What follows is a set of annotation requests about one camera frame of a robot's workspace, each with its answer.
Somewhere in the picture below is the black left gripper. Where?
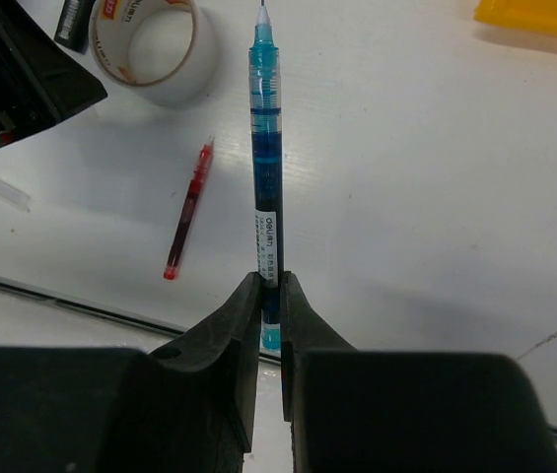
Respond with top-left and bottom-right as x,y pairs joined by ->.
0,1 -> 107,148

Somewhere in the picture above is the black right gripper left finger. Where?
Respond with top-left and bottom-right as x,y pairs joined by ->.
0,273 -> 260,472

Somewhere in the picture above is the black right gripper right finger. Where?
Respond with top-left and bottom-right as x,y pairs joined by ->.
280,273 -> 557,472

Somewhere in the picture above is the clear pen cap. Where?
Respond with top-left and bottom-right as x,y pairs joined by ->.
0,178 -> 32,213

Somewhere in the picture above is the red gel pen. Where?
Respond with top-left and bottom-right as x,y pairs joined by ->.
163,136 -> 214,281

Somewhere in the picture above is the orange highlighter marker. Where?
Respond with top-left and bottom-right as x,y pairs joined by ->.
53,0 -> 95,53

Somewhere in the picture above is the yellow compartment tray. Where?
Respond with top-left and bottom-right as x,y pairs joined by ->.
474,0 -> 557,36

